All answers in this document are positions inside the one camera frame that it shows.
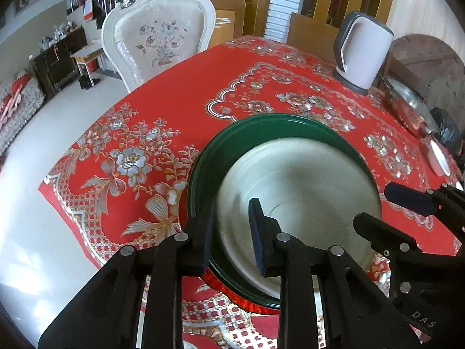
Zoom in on black plastic bag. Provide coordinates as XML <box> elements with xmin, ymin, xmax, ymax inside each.
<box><xmin>429</xmin><ymin>107</ymin><xmax>461</xmax><ymax>153</ymax></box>

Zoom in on small light desk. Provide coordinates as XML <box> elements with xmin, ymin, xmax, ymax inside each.
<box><xmin>70</xmin><ymin>44</ymin><xmax>104</xmax><ymax>88</ymax></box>

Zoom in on brown wooden panels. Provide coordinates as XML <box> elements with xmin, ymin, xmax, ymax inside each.
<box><xmin>287</xmin><ymin>0</ymin><xmax>398</xmax><ymax>49</ymax></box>

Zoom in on white ceramic bowl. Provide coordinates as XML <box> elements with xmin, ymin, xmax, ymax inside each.
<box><xmin>216</xmin><ymin>137</ymin><xmax>382</xmax><ymax>300</ymax></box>

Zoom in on steel pot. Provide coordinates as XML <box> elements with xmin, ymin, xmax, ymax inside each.
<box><xmin>378</xmin><ymin>74</ymin><xmax>440</xmax><ymax>139</ymax></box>

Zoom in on round wooden board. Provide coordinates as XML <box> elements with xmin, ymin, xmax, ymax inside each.
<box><xmin>383</xmin><ymin>33</ymin><xmax>460</xmax><ymax>117</ymax></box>

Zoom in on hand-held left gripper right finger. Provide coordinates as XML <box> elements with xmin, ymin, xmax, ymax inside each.
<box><xmin>248</xmin><ymin>198</ymin><xmax>424</xmax><ymax>349</ymax></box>

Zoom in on white electric kettle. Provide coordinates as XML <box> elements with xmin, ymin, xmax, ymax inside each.
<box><xmin>333</xmin><ymin>11</ymin><xmax>395</xmax><ymax>95</ymax></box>

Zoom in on dark wooden sideboard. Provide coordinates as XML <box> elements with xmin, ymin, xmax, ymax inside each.
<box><xmin>29</xmin><ymin>27</ymin><xmax>88</xmax><ymax>97</ymax></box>

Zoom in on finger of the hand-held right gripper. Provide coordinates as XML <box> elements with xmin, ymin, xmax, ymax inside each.
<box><xmin>384</xmin><ymin>182</ymin><xmax>465</xmax><ymax>241</ymax></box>
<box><xmin>353</xmin><ymin>211</ymin><xmax>422</xmax><ymax>262</ymax></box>

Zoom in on red glass bowl gold rim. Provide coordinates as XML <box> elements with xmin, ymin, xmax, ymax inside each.
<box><xmin>198</xmin><ymin>269</ymin><xmax>283</xmax><ymax>315</ymax></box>

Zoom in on white slatted shutter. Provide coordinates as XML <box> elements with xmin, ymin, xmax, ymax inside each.
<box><xmin>264</xmin><ymin>0</ymin><xmax>304</xmax><ymax>42</ymax></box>

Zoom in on red floral tablecloth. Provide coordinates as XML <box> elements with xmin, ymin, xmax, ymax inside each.
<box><xmin>38</xmin><ymin>35</ymin><xmax>464</xmax><ymax>349</ymax></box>

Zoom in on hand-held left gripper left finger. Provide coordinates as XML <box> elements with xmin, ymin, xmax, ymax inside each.
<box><xmin>37</xmin><ymin>204</ymin><xmax>217</xmax><ymax>349</ymax></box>

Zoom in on patterned sofa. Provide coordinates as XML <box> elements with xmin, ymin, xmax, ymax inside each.
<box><xmin>0</xmin><ymin>71</ymin><xmax>46</xmax><ymax>157</ymax></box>

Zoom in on dark green bowl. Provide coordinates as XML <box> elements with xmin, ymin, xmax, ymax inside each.
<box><xmin>186</xmin><ymin>113</ymin><xmax>383</xmax><ymax>310</ymax></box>

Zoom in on cream white plate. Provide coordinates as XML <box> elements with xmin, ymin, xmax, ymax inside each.
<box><xmin>427</xmin><ymin>139</ymin><xmax>451</xmax><ymax>177</ymax></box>

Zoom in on white floral upholstered chair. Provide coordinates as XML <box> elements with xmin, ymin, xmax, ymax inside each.
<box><xmin>101</xmin><ymin>0</ymin><xmax>217</xmax><ymax>93</ymax></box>

